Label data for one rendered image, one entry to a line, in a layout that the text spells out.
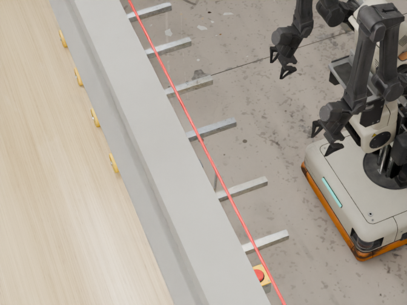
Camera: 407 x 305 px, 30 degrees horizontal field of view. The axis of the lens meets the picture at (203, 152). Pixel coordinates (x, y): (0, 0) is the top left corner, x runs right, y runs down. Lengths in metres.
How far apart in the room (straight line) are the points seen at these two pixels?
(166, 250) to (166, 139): 0.16
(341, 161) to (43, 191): 1.53
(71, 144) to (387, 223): 1.51
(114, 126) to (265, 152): 2.97
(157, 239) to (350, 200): 2.62
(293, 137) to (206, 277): 3.30
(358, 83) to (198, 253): 1.80
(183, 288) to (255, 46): 3.71
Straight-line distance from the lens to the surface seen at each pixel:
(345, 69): 3.16
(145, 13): 3.51
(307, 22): 3.03
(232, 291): 0.95
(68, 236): 2.87
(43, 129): 3.20
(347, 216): 3.66
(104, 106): 1.26
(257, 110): 4.35
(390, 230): 3.65
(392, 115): 3.24
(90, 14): 1.28
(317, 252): 3.83
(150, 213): 1.12
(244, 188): 2.97
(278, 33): 3.03
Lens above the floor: 3.31
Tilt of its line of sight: 53 degrees down
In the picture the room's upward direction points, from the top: 3 degrees counter-clockwise
